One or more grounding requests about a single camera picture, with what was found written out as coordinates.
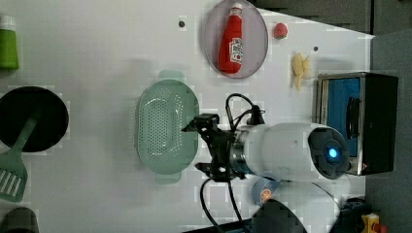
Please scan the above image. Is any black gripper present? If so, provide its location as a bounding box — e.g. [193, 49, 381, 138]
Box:
[182, 114, 246, 182]

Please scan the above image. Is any green oval strainer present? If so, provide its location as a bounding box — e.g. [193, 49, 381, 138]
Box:
[135, 70, 199, 184]

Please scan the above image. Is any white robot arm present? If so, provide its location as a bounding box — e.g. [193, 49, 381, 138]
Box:
[183, 114, 350, 233]

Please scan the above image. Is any blue small bowl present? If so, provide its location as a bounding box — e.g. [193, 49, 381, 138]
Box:
[252, 178, 280, 206]

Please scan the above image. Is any orange slice toy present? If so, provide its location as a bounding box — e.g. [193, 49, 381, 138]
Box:
[260, 188, 272, 204]

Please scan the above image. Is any red ketchup bottle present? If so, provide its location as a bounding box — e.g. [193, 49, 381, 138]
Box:
[218, 3, 243, 74]

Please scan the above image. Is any grey round plate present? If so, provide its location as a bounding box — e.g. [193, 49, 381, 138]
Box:
[202, 0, 268, 79]

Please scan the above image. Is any yellow toy banana peel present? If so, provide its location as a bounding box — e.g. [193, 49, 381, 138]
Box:
[292, 53, 311, 90]

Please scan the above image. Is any pale red toy strawberry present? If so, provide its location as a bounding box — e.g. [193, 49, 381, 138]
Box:
[273, 22, 288, 40]

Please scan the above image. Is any black silver toaster oven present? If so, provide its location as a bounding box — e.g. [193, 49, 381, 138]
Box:
[316, 72, 398, 176]

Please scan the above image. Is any yellow red emergency button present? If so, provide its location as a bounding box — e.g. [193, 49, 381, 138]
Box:
[361, 214, 388, 233]

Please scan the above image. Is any black round pot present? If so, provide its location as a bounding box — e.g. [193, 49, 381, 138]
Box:
[0, 86, 69, 152]

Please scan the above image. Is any green slotted spatula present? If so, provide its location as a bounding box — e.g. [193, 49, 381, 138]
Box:
[0, 115, 39, 203]

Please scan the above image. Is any grey cylindrical cup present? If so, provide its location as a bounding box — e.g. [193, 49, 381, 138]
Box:
[0, 208, 40, 233]

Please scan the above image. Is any green bottle white cap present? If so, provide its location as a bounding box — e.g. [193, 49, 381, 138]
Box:
[0, 15, 19, 70]

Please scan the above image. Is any blue metal frame rail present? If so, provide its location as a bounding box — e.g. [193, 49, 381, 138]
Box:
[184, 198, 371, 233]

